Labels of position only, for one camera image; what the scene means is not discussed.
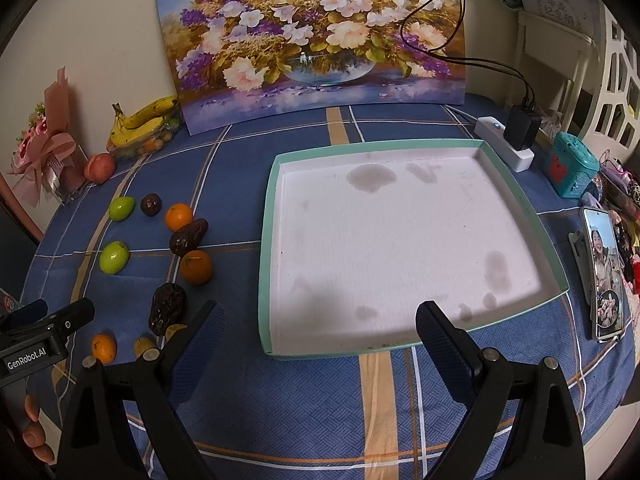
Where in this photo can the person's left hand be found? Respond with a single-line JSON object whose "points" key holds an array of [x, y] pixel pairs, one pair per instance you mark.
{"points": [[33, 434]]}

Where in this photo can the white tray with teal rim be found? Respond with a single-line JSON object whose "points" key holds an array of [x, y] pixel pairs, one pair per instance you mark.
{"points": [[356, 236]]}

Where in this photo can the white shelf unit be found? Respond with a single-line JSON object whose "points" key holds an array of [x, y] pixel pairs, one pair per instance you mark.
{"points": [[581, 41]]}

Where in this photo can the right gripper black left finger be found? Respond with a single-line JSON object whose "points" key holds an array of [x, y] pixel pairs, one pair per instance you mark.
{"points": [[97, 441]]}

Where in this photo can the small round dark fruit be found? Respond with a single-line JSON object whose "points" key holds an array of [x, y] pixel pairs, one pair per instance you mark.
{"points": [[151, 204]]}

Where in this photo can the clear plastic fruit container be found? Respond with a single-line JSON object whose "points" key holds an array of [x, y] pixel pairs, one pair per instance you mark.
{"points": [[152, 143]]}

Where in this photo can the flower painting canvas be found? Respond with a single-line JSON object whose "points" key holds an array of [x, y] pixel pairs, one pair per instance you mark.
{"points": [[238, 60]]}

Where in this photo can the black power adapter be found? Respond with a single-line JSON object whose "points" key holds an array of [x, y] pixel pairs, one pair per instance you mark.
{"points": [[522, 127]]}

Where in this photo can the red apple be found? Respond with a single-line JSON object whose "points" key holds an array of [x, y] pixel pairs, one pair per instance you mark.
{"points": [[99, 168]]}

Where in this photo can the green fruit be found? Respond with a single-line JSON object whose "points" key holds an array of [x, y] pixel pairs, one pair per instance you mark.
{"points": [[114, 257], [121, 207]]}

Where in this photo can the small yellow-brown fruit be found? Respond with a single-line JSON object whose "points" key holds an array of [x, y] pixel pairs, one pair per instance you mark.
{"points": [[141, 345]]}

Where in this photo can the blue plaid tablecloth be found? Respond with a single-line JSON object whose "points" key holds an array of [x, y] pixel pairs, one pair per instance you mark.
{"points": [[251, 416]]}

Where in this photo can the small olive round fruit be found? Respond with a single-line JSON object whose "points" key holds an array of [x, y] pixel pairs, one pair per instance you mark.
{"points": [[172, 329]]}

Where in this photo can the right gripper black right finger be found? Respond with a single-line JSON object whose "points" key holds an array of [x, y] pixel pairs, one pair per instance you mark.
{"points": [[544, 441]]}

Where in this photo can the orange tangerine with stem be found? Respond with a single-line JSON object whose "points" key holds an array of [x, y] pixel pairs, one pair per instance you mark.
{"points": [[196, 267]]}

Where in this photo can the smartphone with photo screen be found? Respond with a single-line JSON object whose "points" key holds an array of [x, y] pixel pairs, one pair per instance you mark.
{"points": [[607, 296]]}

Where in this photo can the teal plastic box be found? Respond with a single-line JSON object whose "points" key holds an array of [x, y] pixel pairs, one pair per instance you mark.
{"points": [[570, 165]]}

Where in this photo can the small orange tangerine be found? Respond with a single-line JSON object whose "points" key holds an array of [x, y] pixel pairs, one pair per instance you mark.
{"points": [[104, 348]]}

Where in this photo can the white power strip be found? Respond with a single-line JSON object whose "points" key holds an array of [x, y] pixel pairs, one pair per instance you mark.
{"points": [[492, 131]]}

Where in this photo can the yellow banana bunch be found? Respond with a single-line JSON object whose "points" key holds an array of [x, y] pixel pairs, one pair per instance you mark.
{"points": [[142, 122]]}

